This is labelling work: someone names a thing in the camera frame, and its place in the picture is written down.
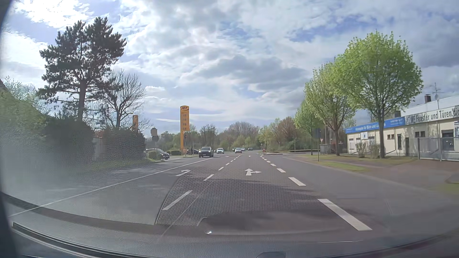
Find large dark green hedge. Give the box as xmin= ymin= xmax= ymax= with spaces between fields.
xmin=0 ymin=81 xmax=96 ymax=172

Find grey metal fence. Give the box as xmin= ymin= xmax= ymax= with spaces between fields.
xmin=417 ymin=137 xmax=459 ymax=161

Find tall dark pine tree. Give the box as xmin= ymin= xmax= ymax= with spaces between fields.
xmin=37 ymin=16 xmax=128 ymax=123

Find grey asphalt road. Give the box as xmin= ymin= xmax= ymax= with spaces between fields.
xmin=0 ymin=150 xmax=459 ymax=239

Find car's own bonnet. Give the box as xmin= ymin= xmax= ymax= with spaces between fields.
xmin=10 ymin=221 xmax=459 ymax=258

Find road markings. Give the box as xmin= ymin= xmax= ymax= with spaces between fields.
xmin=8 ymin=153 xmax=373 ymax=231

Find parked dark car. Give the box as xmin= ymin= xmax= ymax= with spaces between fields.
xmin=145 ymin=148 xmax=170 ymax=161

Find large light green tree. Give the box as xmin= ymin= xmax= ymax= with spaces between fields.
xmin=334 ymin=30 xmax=424 ymax=159

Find paved pavement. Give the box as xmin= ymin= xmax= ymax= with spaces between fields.
xmin=283 ymin=153 xmax=459 ymax=191

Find bare leafless tree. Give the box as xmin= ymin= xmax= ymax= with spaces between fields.
xmin=94 ymin=70 xmax=152 ymax=132

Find medium light green tree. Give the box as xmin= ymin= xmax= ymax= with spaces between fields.
xmin=304 ymin=62 xmax=356 ymax=157

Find road sign on post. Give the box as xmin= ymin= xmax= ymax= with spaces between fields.
xmin=313 ymin=128 xmax=322 ymax=162

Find small light green tree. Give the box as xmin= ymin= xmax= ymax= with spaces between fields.
xmin=293 ymin=100 xmax=324 ymax=155

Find tall yellow price pylon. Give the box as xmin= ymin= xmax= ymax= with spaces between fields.
xmin=179 ymin=105 xmax=191 ymax=155

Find row of distant trees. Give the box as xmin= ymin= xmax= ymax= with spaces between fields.
xmin=145 ymin=116 xmax=305 ymax=152

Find white building with blue banner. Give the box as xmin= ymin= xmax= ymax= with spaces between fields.
xmin=344 ymin=82 xmax=459 ymax=162

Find dark trimmed bush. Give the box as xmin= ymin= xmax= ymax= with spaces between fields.
xmin=102 ymin=128 xmax=146 ymax=162

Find grass verge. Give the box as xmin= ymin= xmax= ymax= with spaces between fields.
xmin=81 ymin=157 xmax=160 ymax=172
xmin=299 ymin=154 xmax=417 ymax=173

